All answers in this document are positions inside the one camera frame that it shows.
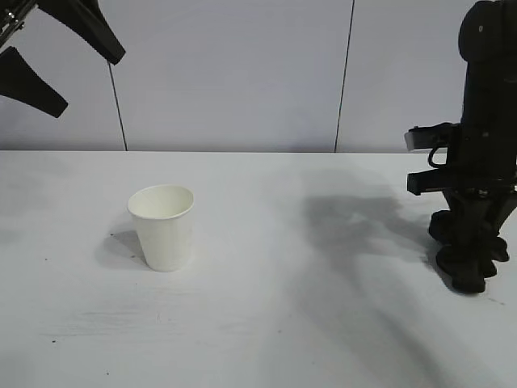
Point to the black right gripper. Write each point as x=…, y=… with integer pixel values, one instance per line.
x=484, y=153

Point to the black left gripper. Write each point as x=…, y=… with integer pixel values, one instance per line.
x=8, y=8

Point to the black cloth rag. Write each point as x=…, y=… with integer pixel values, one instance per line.
x=464, y=279

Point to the white paper cup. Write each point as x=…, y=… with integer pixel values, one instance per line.
x=165, y=242

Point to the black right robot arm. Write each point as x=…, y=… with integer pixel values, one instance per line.
x=488, y=32

